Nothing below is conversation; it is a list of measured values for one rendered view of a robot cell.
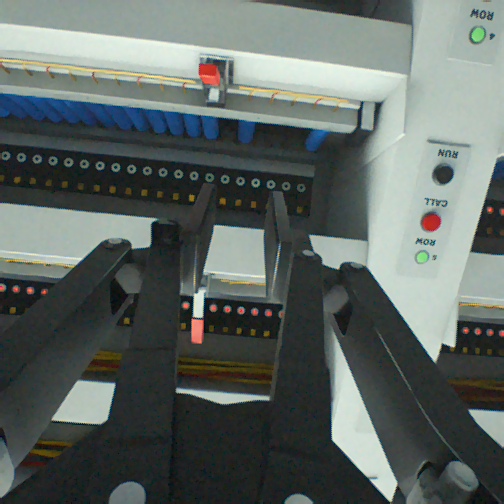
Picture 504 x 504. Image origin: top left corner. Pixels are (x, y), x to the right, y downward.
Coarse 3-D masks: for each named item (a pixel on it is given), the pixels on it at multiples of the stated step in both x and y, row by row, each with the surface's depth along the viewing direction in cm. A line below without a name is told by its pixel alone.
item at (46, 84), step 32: (0, 64) 31; (64, 96) 34; (96, 96) 33; (128, 96) 33; (160, 96) 33; (192, 96) 34; (256, 96) 34; (320, 96) 33; (320, 128) 36; (352, 128) 35
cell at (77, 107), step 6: (66, 102) 36; (72, 102) 36; (78, 102) 37; (72, 108) 37; (78, 108) 38; (84, 108) 38; (78, 114) 39; (84, 114) 39; (90, 114) 40; (84, 120) 41; (90, 120) 41; (96, 120) 42
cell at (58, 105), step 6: (48, 102) 36; (54, 102) 37; (60, 102) 37; (54, 108) 38; (60, 108) 38; (66, 108) 39; (60, 114) 40; (66, 114) 39; (72, 114) 40; (66, 120) 41; (72, 120) 41; (78, 120) 42
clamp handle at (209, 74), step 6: (204, 66) 24; (210, 66) 24; (216, 66) 24; (198, 72) 24; (204, 72) 24; (210, 72) 24; (216, 72) 24; (204, 78) 25; (210, 78) 24; (216, 78) 24; (210, 84) 29; (216, 84) 27; (210, 90) 30; (216, 90) 30; (210, 96) 30; (216, 96) 30
